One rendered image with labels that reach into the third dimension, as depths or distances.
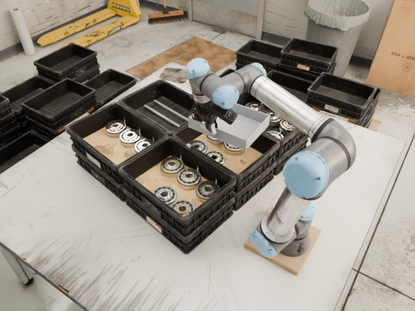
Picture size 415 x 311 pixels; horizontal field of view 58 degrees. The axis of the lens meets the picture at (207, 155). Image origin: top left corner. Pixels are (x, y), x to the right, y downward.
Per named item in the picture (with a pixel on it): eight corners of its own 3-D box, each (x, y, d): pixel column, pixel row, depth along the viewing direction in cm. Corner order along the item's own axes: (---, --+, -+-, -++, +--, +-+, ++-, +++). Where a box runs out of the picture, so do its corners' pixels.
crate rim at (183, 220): (238, 182, 152) (238, 178, 151) (184, 226, 136) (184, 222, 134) (170, 139, 172) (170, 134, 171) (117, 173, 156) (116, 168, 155)
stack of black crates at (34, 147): (39, 154, 278) (29, 129, 263) (67, 170, 266) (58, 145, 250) (-10, 187, 253) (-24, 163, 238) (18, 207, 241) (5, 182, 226)
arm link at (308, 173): (293, 243, 141) (359, 156, 98) (265, 266, 134) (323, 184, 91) (270, 219, 146) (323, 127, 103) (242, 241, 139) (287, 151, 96)
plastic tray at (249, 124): (268, 125, 158) (270, 115, 155) (245, 150, 146) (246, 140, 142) (214, 105, 169) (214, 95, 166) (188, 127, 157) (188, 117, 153)
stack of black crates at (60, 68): (84, 89, 344) (72, 42, 314) (108, 99, 332) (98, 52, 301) (48, 110, 319) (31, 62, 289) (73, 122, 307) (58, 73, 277)
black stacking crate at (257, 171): (278, 162, 175) (281, 143, 167) (236, 197, 159) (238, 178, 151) (214, 126, 195) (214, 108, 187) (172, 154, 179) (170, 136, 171)
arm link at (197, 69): (196, 78, 117) (179, 65, 121) (202, 101, 126) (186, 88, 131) (215, 63, 119) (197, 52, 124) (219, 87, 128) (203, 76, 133)
